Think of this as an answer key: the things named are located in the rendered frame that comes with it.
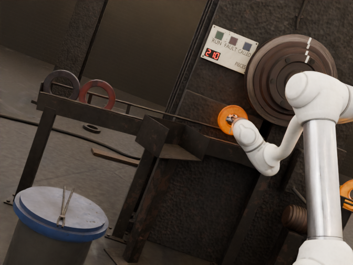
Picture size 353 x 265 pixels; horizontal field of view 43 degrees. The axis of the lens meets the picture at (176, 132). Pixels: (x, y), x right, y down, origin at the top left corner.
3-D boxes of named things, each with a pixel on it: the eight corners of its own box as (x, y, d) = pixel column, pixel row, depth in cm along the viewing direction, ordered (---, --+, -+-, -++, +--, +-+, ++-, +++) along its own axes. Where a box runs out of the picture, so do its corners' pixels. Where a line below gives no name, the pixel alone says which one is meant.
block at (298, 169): (278, 185, 253) (295, 146, 249) (291, 190, 254) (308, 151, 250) (283, 191, 242) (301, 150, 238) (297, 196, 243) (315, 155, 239)
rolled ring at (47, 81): (83, 75, 229) (84, 75, 232) (47, 65, 227) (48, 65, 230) (74, 110, 232) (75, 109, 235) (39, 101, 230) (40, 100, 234)
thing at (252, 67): (230, 105, 239) (265, 20, 232) (310, 136, 245) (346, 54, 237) (232, 107, 233) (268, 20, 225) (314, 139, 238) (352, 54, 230)
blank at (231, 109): (222, 101, 237) (223, 102, 234) (250, 109, 238) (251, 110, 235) (214, 129, 240) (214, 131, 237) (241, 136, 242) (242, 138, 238)
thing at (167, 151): (93, 248, 223) (144, 113, 211) (136, 249, 240) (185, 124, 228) (112, 273, 208) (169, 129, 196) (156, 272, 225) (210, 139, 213)
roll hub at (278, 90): (258, 98, 229) (280, 45, 224) (308, 117, 232) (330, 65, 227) (260, 99, 223) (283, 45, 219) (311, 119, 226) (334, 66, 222)
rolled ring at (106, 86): (118, 85, 231) (119, 84, 234) (83, 75, 229) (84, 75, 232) (110, 120, 234) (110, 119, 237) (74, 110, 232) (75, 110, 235)
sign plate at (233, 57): (200, 57, 243) (213, 24, 240) (245, 74, 245) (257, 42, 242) (200, 57, 240) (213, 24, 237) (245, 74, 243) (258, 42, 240)
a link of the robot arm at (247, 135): (226, 126, 211) (241, 148, 214) (231, 134, 196) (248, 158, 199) (246, 113, 210) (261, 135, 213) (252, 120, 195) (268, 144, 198)
